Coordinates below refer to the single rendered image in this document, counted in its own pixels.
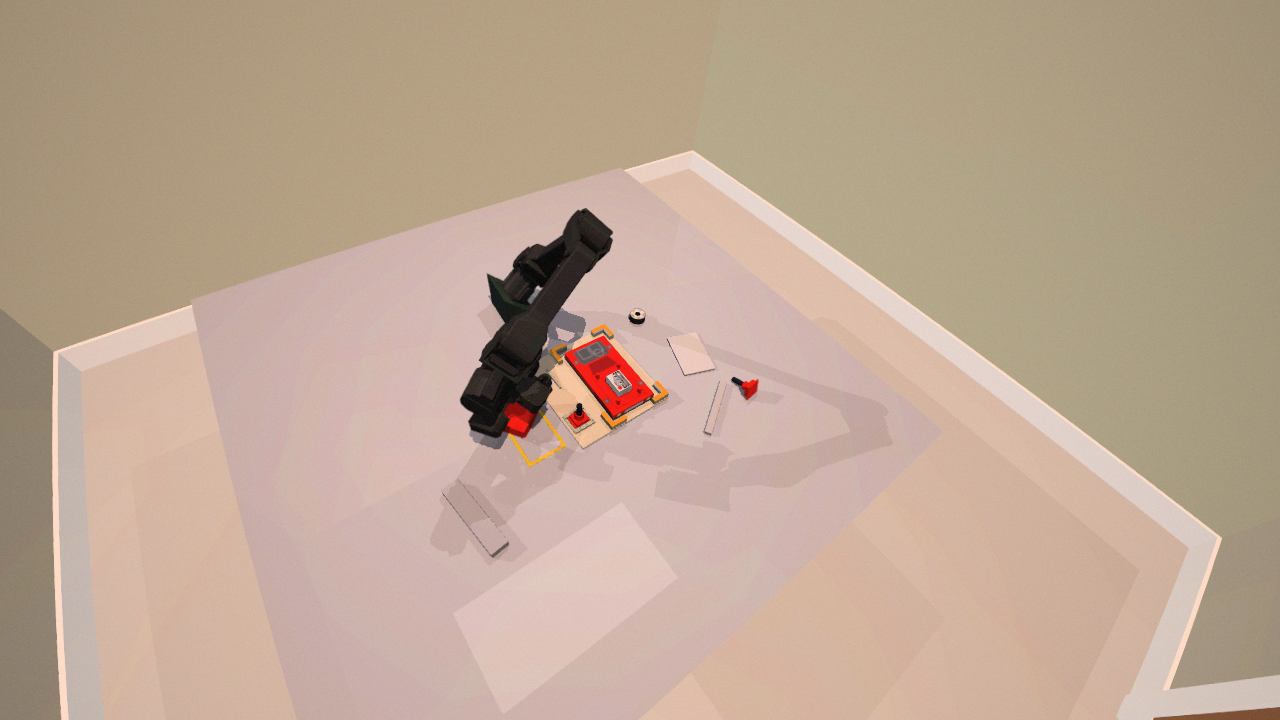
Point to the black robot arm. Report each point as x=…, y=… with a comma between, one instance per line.
x=584, y=241

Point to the pale pink flat rectangular sheet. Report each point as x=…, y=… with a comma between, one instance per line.
x=690, y=353

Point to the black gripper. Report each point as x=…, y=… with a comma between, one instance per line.
x=495, y=424

